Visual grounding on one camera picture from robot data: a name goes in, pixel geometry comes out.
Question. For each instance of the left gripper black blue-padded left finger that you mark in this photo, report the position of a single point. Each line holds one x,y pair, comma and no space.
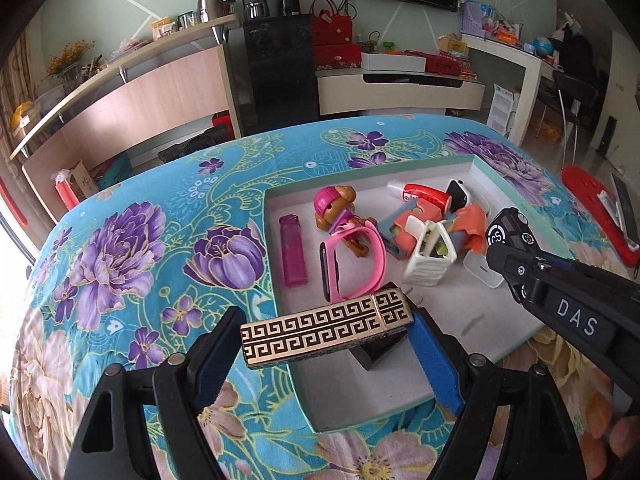
112,441

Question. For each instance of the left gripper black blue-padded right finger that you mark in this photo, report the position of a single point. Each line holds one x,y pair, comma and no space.
540,441

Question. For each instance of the magenta lighter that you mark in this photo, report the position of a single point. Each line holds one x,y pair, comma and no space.
292,251

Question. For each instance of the cream hair claw clip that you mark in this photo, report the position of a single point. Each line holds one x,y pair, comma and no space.
433,255

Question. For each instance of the gold black patterned box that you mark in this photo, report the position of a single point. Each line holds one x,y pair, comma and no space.
335,327

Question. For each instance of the pink smart wristband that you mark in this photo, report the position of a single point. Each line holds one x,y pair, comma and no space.
344,275

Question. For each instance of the red white glue bottle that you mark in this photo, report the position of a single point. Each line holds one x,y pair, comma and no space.
409,191

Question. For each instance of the pink dog toy figure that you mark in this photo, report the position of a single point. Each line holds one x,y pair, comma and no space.
334,209

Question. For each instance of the red tray on right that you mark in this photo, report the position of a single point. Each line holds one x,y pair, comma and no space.
586,189

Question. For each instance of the white charger adapter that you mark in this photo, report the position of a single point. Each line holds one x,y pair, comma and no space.
476,264

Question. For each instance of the floral blue tablecloth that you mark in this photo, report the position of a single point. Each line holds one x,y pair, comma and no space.
143,268

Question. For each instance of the black small box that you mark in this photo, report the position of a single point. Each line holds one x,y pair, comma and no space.
374,350

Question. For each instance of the white tray with teal rim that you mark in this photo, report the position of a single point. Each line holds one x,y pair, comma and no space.
334,391

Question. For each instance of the teal storage box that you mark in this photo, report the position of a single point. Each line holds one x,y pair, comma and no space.
113,171

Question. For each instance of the red paper bag floor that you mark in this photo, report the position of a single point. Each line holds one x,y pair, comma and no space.
74,185

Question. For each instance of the black bag under desk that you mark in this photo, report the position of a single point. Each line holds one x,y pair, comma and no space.
207,139

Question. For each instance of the wooden curved shelf desk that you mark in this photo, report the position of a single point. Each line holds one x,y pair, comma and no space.
190,88

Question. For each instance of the black water dispenser cabinet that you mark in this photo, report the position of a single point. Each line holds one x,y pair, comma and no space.
277,38

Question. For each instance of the yellow lidded container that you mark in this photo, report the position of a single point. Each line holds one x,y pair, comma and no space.
26,113

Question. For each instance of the white flat box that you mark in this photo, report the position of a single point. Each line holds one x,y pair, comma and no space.
384,62

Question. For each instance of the cream TV stand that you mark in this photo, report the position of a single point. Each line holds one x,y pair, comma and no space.
367,91

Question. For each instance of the yellow flower bouquet vase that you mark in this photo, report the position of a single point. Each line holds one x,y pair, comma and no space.
67,66

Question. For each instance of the steel thermos jug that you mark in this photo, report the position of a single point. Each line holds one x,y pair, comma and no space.
209,10

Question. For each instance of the red gift bag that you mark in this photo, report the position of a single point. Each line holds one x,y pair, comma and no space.
332,36

